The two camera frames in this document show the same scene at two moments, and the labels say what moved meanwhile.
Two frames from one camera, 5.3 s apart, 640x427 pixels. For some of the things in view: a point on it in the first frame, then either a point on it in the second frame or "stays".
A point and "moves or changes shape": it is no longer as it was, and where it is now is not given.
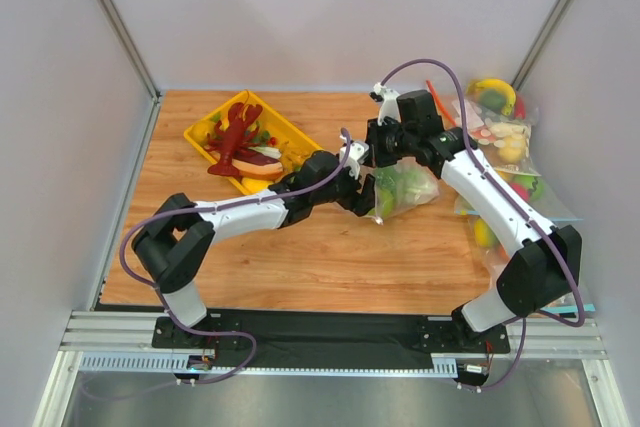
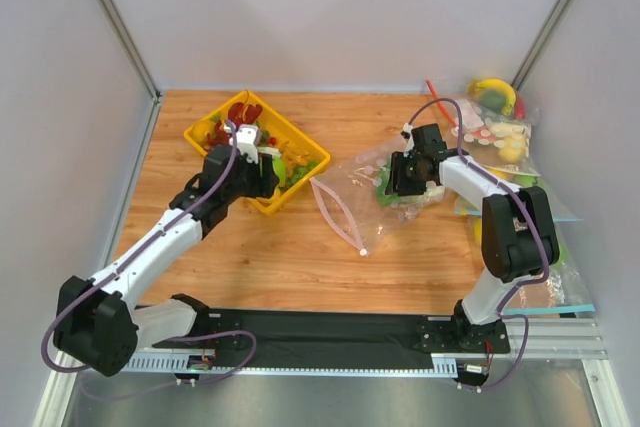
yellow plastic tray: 250,143 stays
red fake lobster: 234,136 stays
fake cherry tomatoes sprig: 267,140 stays
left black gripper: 351,189 to 267,175
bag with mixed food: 499,120 stays
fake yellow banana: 498,83 stays
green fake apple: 385,200 to 279,169
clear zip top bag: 401,188 moves or changes shape
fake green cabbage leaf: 405,185 stays
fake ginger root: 292,159 stays
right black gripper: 377,145 to 400,175
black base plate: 329,339 stays
